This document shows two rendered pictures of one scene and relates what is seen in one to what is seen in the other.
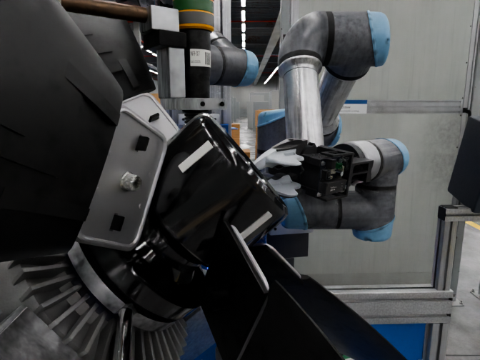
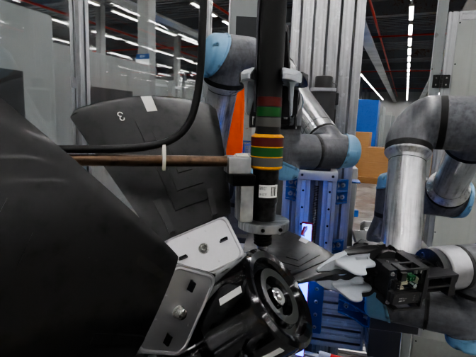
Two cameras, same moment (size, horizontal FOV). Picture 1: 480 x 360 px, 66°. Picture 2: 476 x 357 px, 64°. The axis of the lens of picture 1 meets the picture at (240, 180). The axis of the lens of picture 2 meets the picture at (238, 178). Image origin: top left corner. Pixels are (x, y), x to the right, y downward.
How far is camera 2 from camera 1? 0.19 m
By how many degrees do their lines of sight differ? 23
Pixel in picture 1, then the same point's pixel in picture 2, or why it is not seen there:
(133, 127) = (185, 276)
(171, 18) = (244, 164)
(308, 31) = (418, 118)
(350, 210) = (438, 314)
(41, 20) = (125, 235)
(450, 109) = not seen: outside the picture
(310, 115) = (408, 206)
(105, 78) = (164, 254)
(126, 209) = (177, 329)
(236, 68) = (336, 156)
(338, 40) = (452, 128)
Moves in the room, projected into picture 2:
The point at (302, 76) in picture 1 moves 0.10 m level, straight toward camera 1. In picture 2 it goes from (405, 164) to (397, 168)
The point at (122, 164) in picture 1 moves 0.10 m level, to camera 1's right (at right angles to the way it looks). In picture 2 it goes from (175, 301) to (271, 326)
